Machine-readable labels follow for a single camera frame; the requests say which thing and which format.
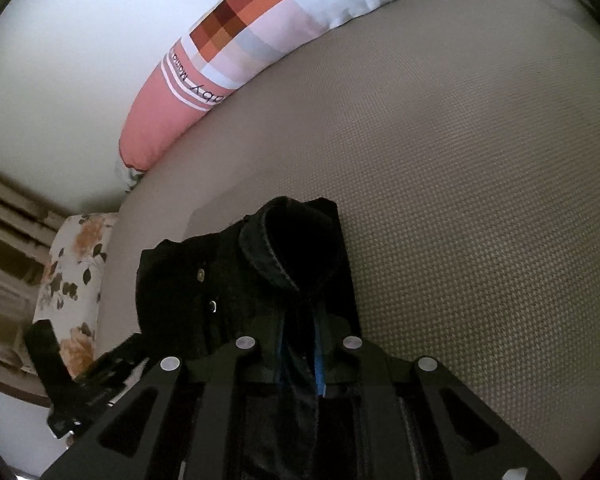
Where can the black pants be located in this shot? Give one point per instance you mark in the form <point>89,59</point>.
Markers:
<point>290,250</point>

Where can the pink checkered bolster pillow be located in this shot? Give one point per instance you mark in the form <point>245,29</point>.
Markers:
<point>240,45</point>

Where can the floral bed sheet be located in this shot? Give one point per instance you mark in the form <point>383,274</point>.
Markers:
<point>75,270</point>

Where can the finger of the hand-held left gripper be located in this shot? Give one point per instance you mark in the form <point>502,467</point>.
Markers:
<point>115,357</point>

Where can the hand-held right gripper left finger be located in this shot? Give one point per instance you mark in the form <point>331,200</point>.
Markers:
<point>215,400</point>

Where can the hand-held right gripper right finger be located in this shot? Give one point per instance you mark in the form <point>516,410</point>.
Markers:
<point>380,400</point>

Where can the brown wooden bed frame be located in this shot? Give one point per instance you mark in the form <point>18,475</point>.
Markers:
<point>5,270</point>

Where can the beige woven bed mat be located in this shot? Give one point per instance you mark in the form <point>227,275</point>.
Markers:
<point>455,185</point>

